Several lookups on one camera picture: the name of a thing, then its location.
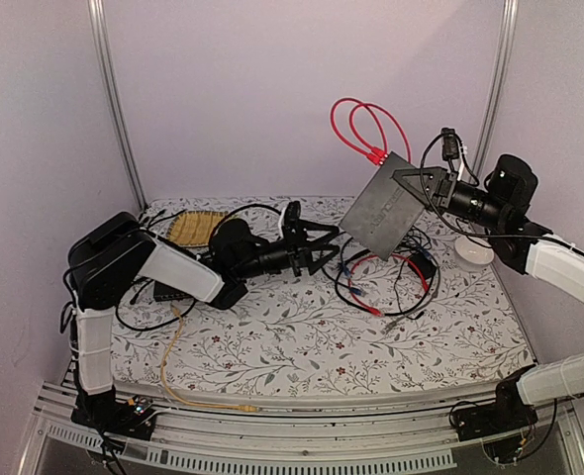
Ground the black power adapter brick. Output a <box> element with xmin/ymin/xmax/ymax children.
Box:
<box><xmin>408</xmin><ymin>252</ymin><xmax>438</xmax><ymax>281</ymax></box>

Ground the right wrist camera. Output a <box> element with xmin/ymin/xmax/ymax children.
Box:
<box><xmin>485</xmin><ymin>154</ymin><xmax>538</xmax><ymax>234</ymax></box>

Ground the aluminium frame post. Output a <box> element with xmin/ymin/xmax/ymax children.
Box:
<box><xmin>472</xmin><ymin>0</ymin><xmax>519</xmax><ymax>177</ymax></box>
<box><xmin>87</xmin><ymin>0</ymin><xmax>147</xmax><ymax>211</ymax></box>

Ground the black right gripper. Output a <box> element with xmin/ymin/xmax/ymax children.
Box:
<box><xmin>395</xmin><ymin>164</ymin><xmax>510</xmax><ymax>230</ymax></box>

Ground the black network switch box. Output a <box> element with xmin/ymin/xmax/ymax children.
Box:
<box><xmin>340</xmin><ymin>152</ymin><xmax>425</xmax><ymax>260</ymax></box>

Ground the floral patterned table cloth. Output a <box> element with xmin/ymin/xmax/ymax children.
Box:
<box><xmin>76</xmin><ymin>195</ymin><xmax>529</xmax><ymax>398</ymax></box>

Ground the black ethernet cable teal boot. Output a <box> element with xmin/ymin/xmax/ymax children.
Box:
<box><xmin>333</xmin><ymin>237</ymin><xmax>434</xmax><ymax>320</ymax></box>

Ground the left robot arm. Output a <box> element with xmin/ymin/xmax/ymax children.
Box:
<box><xmin>63</xmin><ymin>201</ymin><xmax>340</xmax><ymax>429</ymax></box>

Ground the white ceramic bowl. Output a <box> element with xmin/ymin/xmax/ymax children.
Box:
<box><xmin>453</xmin><ymin>236</ymin><xmax>495</xmax><ymax>272</ymax></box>

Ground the left aluminium frame post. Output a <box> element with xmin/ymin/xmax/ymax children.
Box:
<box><xmin>87</xmin><ymin>0</ymin><xmax>147</xmax><ymax>211</ymax></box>

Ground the red ethernet cable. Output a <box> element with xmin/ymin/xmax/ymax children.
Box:
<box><xmin>346</xmin><ymin>254</ymin><xmax>430</xmax><ymax>316</ymax></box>
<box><xmin>330</xmin><ymin>97</ymin><xmax>390</xmax><ymax>164</ymax></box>
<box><xmin>348</xmin><ymin>102</ymin><xmax>413</xmax><ymax>164</ymax></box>

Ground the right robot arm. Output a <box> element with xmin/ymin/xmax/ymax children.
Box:
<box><xmin>393</xmin><ymin>154</ymin><xmax>584</xmax><ymax>431</ymax></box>

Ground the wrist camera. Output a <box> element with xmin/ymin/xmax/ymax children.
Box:
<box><xmin>485</xmin><ymin>154</ymin><xmax>538</xmax><ymax>234</ymax></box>
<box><xmin>278</xmin><ymin>200</ymin><xmax>301</xmax><ymax>236</ymax></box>

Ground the yellow ethernet cable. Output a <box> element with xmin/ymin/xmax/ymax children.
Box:
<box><xmin>157</xmin><ymin>305</ymin><xmax>261</xmax><ymax>415</ymax></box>

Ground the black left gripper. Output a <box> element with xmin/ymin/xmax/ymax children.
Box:
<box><xmin>237</xmin><ymin>220</ymin><xmax>342</xmax><ymax>282</ymax></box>

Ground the right aluminium frame post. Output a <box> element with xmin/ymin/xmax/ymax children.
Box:
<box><xmin>472</xmin><ymin>0</ymin><xmax>519</xmax><ymax>177</ymax></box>

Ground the yellow woven mat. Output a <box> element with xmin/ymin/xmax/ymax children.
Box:
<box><xmin>166</xmin><ymin>211</ymin><xmax>227</xmax><ymax>248</ymax></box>

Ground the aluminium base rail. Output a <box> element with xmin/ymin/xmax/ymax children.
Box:
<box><xmin>18</xmin><ymin>380</ymin><xmax>584</xmax><ymax>474</ymax></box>

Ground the black power cable with plug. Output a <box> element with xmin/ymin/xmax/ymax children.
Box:
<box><xmin>390</xmin><ymin>225</ymin><xmax>439</xmax><ymax>321</ymax></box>

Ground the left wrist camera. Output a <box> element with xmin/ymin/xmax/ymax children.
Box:
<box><xmin>278</xmin><ymin>200</ymin><xmax>301</xmax><ymax>236</ymax></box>

